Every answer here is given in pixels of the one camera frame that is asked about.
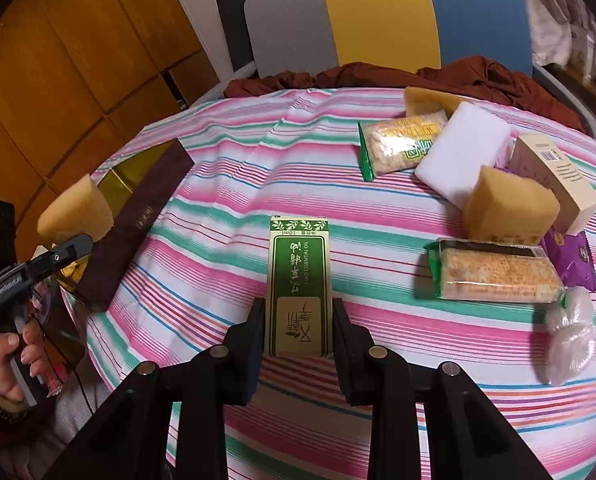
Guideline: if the person's left forearm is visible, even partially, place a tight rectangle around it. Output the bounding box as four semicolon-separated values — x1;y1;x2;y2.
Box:
0;360;54;461

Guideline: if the brown cloth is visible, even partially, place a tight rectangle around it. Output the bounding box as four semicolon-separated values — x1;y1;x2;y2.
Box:
224;56;586;133

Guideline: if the yellow sponge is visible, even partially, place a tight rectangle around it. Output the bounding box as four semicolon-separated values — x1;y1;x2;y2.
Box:
37;174;115;252
404;86;463;122
463;165;561;243

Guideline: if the grey yellow blue chair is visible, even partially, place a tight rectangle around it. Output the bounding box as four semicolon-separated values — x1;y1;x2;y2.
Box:
214;0;596;147

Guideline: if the purple snack packet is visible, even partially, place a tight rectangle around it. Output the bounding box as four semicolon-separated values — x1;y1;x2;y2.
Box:
540;230;596;292

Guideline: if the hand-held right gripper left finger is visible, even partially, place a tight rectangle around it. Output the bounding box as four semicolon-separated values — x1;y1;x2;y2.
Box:
40;297;269;480

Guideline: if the wooden wardrobe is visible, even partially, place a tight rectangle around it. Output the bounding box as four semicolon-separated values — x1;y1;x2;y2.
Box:
0;0;224;281

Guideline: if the green essential oil box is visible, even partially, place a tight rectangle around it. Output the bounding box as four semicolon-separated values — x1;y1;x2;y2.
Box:
264;215;335;359

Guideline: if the person's left hand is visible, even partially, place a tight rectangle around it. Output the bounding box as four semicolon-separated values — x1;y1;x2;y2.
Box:
0;321;55;406

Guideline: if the clear plastic bag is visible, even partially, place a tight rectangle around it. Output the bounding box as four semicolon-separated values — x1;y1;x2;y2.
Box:
544;286;596;387

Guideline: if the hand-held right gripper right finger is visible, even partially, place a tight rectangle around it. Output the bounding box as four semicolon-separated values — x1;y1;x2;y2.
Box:
330;297;554;480

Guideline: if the beige and purple carton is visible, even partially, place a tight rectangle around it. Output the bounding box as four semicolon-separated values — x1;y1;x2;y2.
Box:
507;134;596;236

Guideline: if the white foam sponge block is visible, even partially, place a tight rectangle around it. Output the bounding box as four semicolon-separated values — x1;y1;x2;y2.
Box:
414;101;514;211

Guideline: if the brown box with gold interior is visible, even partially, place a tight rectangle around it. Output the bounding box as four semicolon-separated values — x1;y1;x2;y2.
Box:
38;139;196;376

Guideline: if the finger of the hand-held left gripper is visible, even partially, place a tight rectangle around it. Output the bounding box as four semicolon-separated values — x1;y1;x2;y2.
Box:
22;233;95;282

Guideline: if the green cracker packet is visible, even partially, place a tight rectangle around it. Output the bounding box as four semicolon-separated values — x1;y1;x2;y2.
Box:
424;238;565;305
357;109;450;182

